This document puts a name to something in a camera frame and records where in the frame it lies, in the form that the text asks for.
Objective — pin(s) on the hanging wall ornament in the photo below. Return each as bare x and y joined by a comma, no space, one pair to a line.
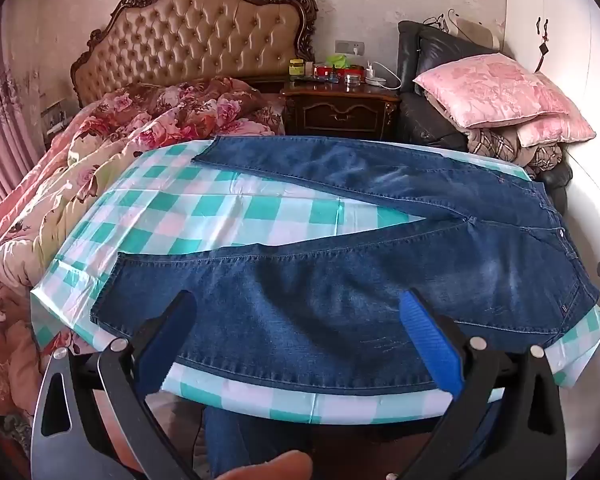
544,45

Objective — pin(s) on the blue denim pants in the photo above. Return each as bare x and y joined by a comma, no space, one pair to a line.
330,285

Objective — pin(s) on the small pink floral pillow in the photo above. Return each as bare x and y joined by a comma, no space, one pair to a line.
565,130

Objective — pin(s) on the glass ashtray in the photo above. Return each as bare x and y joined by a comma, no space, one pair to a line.
353,80

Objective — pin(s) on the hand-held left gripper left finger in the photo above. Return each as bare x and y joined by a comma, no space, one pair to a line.
165,347

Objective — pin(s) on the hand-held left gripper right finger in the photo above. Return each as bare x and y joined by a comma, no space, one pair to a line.
430,340

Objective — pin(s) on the white wall socket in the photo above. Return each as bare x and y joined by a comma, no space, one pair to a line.
350,48

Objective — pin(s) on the black leather armchair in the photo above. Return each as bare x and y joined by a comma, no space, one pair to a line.
420,125

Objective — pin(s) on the dark wooden nightstand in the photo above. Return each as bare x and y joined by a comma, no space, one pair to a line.
340,110

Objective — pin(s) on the tufted carved bed headboard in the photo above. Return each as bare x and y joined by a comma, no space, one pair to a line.
190,40

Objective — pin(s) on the beige plaid blanket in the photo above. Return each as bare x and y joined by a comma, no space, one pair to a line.
500,147

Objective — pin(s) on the green packet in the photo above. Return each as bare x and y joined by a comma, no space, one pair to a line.
338,60

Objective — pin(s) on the pink curtain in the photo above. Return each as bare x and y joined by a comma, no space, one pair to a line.
0,135

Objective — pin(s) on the person's left hand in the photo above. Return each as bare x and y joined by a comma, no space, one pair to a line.
265,467

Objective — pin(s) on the framed picture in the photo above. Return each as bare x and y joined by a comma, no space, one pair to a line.
57,117

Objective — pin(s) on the large pink floral pillow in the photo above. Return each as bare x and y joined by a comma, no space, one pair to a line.
490,85

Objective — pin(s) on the yellow jar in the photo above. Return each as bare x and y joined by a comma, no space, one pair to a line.
296,68

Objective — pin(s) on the red box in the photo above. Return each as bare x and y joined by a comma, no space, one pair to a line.
330,73

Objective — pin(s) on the white power strip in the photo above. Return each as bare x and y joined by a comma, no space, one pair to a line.
375,80

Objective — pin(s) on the floral pink quilt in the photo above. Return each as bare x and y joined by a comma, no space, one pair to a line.
55,170

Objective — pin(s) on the green checkered tablecloth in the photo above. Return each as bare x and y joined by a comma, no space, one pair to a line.
205,210

